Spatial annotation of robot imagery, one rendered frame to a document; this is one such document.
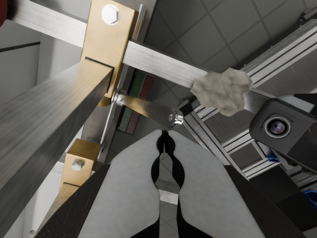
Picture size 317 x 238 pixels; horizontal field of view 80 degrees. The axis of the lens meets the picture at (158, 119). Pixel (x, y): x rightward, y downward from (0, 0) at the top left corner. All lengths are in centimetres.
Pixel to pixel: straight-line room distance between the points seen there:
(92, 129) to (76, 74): 32
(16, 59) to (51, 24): 24
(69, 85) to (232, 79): 20
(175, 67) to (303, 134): 16
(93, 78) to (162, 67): 10
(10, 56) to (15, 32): 5
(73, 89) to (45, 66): 42
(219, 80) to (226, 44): 92
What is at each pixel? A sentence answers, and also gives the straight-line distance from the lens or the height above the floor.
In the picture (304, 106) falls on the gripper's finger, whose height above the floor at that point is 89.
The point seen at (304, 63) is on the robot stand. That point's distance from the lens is 115.
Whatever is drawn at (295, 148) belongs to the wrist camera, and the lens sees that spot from 23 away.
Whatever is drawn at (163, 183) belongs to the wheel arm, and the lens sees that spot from 43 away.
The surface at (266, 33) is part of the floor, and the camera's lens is 126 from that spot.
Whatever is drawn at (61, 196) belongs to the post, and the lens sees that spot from 41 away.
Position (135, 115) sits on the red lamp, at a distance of 47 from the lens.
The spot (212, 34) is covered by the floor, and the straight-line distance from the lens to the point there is 116.
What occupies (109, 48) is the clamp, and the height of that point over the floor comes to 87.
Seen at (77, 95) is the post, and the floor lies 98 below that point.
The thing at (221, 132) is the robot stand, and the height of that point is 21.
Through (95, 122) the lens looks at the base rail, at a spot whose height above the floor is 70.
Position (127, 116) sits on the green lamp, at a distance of 47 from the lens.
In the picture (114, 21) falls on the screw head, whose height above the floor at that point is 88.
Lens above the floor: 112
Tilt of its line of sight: 62 degrees down
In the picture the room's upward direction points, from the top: 180 degrees clockwise
